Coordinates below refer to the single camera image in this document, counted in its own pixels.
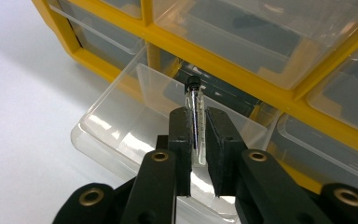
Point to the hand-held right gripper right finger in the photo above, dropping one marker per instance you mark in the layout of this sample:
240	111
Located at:
251	180

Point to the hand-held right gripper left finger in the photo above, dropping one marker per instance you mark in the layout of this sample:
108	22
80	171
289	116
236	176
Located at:
161	180

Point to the clear plastic drawer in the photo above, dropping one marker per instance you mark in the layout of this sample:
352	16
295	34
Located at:
121	124

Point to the small glass vial black cap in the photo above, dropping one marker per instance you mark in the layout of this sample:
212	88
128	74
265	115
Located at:
199	119

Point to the yellow black organizer cabinet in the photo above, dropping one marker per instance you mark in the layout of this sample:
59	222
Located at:
217	67

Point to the set of clear cabinet bins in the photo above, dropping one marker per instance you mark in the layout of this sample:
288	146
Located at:
230	37

